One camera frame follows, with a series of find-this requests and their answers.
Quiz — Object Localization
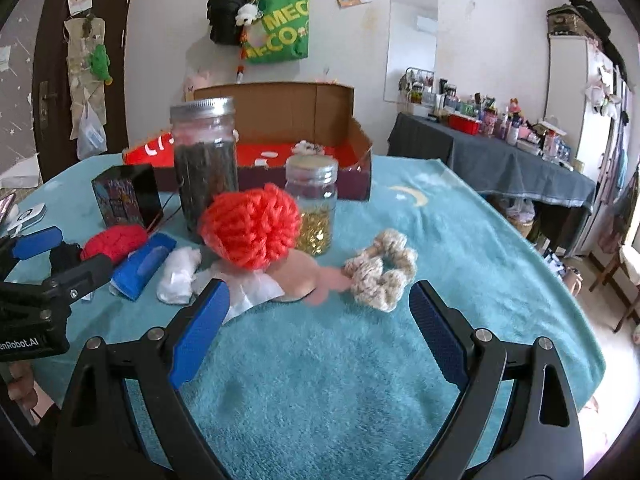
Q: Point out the black scrunchie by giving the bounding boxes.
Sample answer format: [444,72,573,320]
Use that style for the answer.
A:
[49,242,82,275]

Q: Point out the blue cloth pad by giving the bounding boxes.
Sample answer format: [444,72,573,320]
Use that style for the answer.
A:
[110,233,177,301]

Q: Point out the white tissue cloth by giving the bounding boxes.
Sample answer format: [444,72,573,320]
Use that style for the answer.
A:
[156,247,284,324]

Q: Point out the red crochet hat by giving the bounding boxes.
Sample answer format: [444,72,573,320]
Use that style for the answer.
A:
[198,183,302,271]

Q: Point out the pink beige powder puff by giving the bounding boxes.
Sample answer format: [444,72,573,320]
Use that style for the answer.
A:
[266,249,352,306]

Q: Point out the small white plush doll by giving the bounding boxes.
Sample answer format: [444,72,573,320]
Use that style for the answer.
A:
[291,140,326,156]

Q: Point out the person's left hand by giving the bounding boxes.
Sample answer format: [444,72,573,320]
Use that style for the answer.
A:
[8,361,38,411]

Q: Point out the black beauty cream box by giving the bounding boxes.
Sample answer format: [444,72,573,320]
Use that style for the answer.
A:
[91,164,164,231]

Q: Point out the plastic bag on door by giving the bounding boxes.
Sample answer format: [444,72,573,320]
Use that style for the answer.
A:
[76,102,107,160]

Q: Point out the wooden chair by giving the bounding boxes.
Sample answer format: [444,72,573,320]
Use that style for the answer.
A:
[588,244,640,334]

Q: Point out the green plush on door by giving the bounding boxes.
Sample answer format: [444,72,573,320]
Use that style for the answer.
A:
[88,44,113,86]

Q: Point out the tall dark tea jar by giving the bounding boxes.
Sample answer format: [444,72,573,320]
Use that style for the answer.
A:
[170,96,239,235]

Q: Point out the teal table towel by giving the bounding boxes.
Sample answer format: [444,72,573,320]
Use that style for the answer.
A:
[8,156,604,479]

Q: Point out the beige crochet scrunchie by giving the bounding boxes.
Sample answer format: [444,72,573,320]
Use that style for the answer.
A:
[342,229,418,313]

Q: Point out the red cardboard box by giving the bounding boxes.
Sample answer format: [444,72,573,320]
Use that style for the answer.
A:
[121,80,374,202]

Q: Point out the small glass jar gold contents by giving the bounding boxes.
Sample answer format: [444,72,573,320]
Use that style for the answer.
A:
[285,155,338,256]

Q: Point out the grey cloth side table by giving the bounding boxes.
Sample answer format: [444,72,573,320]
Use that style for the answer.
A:
[387,113,596,211]

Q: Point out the dark brown door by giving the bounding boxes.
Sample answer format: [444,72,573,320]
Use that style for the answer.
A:
[32,0,130,181]

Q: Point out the broom stick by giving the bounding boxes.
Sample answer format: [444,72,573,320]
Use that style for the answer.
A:
[235,64,245,84]

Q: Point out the red basin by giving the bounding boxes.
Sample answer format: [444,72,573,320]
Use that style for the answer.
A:
[448,113,482,136]

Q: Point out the green tote bag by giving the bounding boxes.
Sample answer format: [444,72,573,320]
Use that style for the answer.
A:
[241,0,309,64]

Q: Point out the white wardrobe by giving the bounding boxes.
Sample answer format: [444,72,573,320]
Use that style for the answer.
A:
[544,36,627,255]

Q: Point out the pink plush on wall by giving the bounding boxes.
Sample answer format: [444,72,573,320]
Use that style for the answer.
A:
[183,70,213,102]

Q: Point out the black backpack on wall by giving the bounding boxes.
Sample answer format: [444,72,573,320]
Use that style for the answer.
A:
[206,0,252,47]

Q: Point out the white plush keychain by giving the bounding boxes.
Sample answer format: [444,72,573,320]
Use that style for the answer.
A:
[235,3,262,27]

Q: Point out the wall mirror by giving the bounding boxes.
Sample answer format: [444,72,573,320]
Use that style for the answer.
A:
[384,0,438,104]

